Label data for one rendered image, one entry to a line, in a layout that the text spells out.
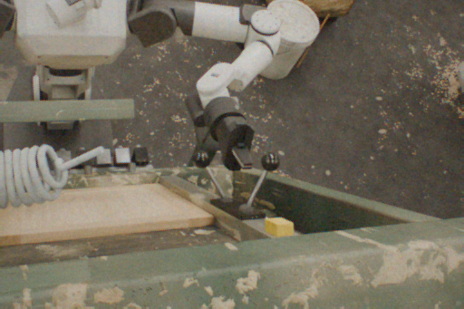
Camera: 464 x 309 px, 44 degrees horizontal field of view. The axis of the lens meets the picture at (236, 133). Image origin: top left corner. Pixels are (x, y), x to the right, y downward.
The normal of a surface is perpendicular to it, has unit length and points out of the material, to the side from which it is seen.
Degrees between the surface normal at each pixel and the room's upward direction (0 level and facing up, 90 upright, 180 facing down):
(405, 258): 32
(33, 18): 23
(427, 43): 0
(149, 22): 71
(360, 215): 90
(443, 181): 0
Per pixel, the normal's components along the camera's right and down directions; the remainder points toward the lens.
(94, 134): 0.27, -0.49
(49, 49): 0.29, 0.62
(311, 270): 0.33, 0.04
